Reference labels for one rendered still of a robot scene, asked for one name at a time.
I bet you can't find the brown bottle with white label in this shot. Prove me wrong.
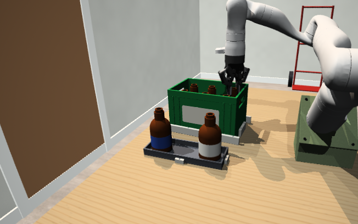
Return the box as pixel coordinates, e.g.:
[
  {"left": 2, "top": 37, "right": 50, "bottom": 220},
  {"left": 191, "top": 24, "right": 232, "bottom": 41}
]
[{"left": 198, "top": 113, "right": 222, "bottom": 161}]

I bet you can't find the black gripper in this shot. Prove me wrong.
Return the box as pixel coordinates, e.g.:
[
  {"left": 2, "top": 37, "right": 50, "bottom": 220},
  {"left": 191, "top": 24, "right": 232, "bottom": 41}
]
[{"left": 218, "top": 55, "right": 250, "bottom": 95}]

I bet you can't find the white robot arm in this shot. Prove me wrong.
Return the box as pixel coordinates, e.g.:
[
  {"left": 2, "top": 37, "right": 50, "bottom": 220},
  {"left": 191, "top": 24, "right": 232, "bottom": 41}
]
[{"left": 215, "top": 0, "right": 358, "bottom": 133}]

